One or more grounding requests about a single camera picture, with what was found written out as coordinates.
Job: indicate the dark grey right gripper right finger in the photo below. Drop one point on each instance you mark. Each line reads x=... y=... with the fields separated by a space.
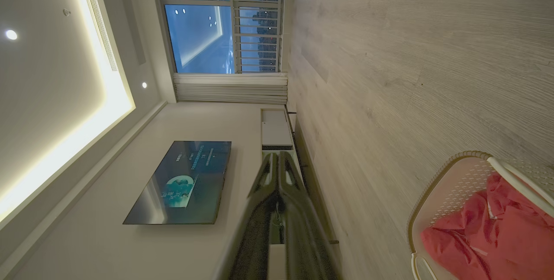
x=305 y=236

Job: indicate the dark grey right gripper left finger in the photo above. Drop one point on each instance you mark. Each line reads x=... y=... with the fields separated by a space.
x=259 y=228

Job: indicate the red cloth garment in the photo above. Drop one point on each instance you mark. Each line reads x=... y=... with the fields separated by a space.
x=497 y=236

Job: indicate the white low TV cabinet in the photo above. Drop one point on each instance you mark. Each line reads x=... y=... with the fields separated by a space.
x=277 y=128

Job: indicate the beige pleated curtain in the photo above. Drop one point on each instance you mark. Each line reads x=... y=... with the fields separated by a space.
x=229 y=88

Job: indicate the white perforated plastic laundry basket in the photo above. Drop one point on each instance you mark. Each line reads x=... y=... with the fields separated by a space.
x=454 y=193

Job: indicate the large glass window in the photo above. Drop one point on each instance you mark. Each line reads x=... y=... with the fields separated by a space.
x=199 y=33

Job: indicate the long ceiling air vent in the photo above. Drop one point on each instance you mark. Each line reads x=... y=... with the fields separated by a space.
x=100 y=20

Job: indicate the wall-mounted flat screen television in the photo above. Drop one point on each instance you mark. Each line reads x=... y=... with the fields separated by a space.
x=181 y=185

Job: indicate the white window guard rail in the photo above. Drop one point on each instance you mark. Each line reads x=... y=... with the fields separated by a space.
x=259 y=24

